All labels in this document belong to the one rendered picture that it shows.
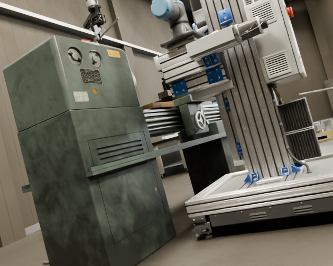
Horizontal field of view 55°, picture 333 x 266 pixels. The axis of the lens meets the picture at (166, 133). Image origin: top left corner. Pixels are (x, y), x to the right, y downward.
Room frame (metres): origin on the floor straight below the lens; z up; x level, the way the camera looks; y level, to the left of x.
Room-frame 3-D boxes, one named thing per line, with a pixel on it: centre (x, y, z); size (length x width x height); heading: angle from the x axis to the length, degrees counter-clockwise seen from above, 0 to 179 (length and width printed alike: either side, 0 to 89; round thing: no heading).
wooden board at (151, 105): (2.55, 0.11, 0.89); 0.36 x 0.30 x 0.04; 57
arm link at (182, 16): (1.92, -0.24, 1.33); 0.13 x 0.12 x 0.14; 149
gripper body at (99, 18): (2.07, 0.24, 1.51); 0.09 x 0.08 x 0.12; 57
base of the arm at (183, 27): (1.93, -0.25, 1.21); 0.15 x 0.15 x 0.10
